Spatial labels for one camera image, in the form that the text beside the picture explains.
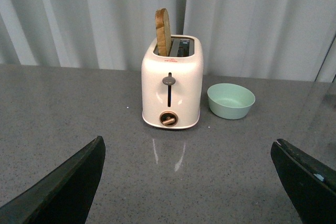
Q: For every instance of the grey curtain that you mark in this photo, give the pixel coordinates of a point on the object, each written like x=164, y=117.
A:
x=274, y=39

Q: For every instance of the green bowl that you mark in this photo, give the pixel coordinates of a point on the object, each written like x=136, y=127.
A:
x=230, y=101

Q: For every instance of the toast slice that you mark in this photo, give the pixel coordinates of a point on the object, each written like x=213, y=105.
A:
x=163, y=33

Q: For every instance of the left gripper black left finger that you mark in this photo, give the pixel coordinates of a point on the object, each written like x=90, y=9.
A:
x=63, y=196

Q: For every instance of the white toaster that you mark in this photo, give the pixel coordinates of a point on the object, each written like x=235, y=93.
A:
x=172, y=85

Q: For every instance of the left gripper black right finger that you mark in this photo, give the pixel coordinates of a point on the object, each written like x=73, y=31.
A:
x=309, y=183

